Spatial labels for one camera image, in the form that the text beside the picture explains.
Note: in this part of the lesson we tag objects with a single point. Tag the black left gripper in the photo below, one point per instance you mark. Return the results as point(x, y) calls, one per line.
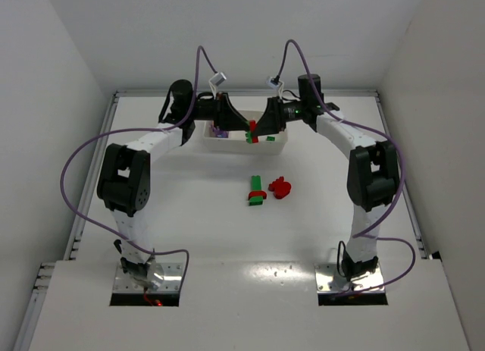
point(220, 111)

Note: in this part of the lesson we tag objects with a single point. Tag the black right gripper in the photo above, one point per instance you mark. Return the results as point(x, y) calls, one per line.
point(275, 112)

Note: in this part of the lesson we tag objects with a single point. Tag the purple flower lego brick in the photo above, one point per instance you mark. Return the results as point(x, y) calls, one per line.
point(224, 134)

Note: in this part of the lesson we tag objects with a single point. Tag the green red lego bricks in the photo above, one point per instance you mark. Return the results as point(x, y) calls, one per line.
point(250, 136)

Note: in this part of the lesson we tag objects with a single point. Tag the red rounded lego brick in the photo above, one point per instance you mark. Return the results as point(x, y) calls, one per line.
point(280, 188)

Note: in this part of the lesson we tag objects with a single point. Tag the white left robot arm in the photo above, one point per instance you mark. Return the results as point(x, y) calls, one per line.
point(125, 179)

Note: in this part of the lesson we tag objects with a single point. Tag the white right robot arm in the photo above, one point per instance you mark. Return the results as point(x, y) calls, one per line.
point(373, 174)

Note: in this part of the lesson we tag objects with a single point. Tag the white compartment tray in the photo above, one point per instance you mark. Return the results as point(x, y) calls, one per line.
point(236, 142)

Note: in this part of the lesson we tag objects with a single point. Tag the green number lego brick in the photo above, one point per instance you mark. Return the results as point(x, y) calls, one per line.
point(256, 183)

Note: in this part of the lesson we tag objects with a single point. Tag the red green rounded lego stack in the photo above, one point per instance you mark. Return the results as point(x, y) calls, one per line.
point(257, 197)

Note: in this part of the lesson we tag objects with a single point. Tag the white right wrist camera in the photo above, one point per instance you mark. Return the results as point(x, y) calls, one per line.
point(276, 84)

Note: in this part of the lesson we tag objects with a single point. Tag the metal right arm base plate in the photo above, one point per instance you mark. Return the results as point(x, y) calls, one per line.
point(330, 282)

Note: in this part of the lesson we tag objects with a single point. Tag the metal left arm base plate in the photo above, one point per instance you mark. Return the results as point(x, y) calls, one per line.
point(164, 278)

